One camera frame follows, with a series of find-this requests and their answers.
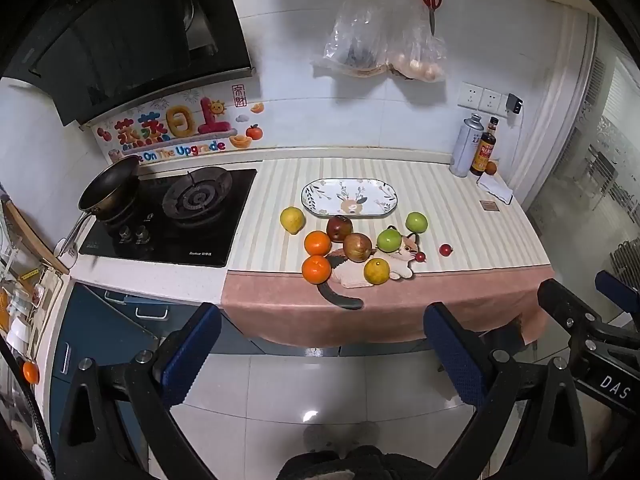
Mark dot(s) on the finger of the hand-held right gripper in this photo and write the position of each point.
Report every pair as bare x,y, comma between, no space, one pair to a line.
620,287
565,305

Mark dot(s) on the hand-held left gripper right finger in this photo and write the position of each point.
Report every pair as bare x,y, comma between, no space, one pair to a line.
455,355

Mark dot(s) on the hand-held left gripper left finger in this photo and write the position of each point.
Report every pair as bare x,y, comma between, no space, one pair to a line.
192,350

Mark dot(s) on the yellow-green orange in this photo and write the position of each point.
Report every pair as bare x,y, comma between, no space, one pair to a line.
376,271

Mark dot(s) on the green apple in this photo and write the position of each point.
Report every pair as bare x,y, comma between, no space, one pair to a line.
390,240
416,221

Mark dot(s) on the light red apple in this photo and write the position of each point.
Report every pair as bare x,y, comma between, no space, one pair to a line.
359,247

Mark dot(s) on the yellow lemon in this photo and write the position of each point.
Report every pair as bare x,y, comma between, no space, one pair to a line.
292,220

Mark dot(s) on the dark red apple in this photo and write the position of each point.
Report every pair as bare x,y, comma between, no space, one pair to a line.
340,227

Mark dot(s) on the floral oval plate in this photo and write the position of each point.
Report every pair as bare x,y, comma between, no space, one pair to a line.
350,197

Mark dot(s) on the blue kitchen cabinet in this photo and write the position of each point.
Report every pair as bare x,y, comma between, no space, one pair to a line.
110,320

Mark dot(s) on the cat-shaped pot holder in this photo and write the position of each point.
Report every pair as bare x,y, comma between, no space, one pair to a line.
400,260

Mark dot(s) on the black gas stove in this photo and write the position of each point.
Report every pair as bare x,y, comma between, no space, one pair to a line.
200,240

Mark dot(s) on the small square coaster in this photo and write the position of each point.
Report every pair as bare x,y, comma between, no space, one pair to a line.
489,205

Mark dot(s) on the stove knob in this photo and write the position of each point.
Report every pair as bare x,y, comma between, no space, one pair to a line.
143,233
125,231

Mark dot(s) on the glass sliding door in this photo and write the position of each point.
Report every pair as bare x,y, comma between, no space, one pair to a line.
590,160

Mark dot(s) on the white folded cloth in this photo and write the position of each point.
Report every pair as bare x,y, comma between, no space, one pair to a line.
496,190

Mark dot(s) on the striped mat with pink edge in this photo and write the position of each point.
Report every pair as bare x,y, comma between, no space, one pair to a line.
450,220

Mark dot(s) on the black burner grate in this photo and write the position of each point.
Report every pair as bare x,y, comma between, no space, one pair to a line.
197,195

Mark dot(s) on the small orange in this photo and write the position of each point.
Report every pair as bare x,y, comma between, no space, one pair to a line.
492,168
30,372

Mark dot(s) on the dark sauce bottle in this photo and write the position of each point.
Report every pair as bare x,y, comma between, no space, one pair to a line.
484,152

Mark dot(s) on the cluttered storage rack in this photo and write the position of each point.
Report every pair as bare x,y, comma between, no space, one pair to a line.
25,305

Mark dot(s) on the grey metal can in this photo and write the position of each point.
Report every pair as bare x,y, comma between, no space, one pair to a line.
465,147

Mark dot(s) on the black frying pan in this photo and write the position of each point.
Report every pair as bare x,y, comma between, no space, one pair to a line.
107,182

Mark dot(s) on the wooden cutting board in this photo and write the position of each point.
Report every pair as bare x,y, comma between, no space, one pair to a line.
35,240

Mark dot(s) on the black plug adapter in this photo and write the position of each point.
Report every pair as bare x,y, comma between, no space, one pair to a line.
514,103

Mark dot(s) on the plastic bag of eggs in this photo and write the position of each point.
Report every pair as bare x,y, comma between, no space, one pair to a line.
420,60

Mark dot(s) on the black range hood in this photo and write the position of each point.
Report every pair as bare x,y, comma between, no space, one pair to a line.
125,35

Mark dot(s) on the clear plastic bag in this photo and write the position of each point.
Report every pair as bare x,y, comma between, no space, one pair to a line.
357,40

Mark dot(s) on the white wall socket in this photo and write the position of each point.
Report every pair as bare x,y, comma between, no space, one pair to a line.
491,99
470,95

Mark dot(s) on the colourful wall sticker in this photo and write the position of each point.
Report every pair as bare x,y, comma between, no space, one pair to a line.
170,130

